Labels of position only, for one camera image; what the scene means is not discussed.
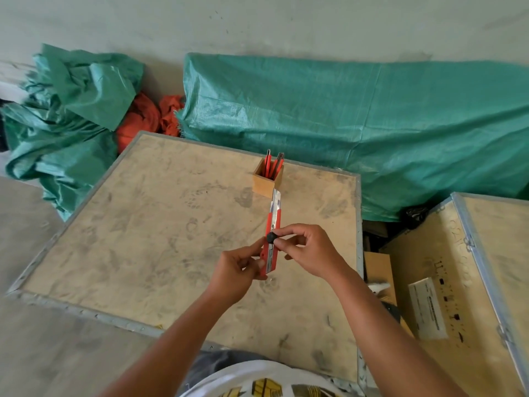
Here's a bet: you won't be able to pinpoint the person's left hand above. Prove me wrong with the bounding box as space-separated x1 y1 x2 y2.
205 238 269 307

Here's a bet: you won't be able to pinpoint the person's right hand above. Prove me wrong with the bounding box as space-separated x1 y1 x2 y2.
273 223 353 282

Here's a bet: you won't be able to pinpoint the person's left forearm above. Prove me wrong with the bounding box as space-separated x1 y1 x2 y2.
98 291 242 397

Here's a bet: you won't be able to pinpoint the person's right forearm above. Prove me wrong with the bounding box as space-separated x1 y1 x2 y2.
328 266 469 397

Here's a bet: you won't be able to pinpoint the small wooden holder box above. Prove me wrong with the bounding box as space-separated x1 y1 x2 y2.
252 158 285 199

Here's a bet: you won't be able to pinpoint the brown cardboard box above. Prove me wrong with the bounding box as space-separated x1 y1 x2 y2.
363 251 398 307

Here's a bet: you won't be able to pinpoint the plywood crate with metal edging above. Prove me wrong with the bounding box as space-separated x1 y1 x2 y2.
6 130 365 396

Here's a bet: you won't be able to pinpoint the dark trousers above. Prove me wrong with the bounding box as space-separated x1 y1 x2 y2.
182 350 270 387

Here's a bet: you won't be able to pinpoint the black plastic bag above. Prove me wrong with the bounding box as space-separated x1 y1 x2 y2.
402 206 431 230

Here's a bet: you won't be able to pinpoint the large green tarp cover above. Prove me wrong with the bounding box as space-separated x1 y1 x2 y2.
177 52 529 223

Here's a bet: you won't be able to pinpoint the white printed shirt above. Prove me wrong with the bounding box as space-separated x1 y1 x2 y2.
178 360 353 397

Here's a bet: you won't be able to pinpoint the white paper label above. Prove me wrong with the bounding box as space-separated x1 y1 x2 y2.
408 277 449 340

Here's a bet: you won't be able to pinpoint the orange cloth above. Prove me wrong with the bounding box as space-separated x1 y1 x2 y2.
114 92 186 154

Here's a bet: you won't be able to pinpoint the plywood crate with white label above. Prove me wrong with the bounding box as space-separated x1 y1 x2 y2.
379 192 529 397

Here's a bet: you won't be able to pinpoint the crumpled green tarp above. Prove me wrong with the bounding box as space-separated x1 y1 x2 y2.
2 43 145 222

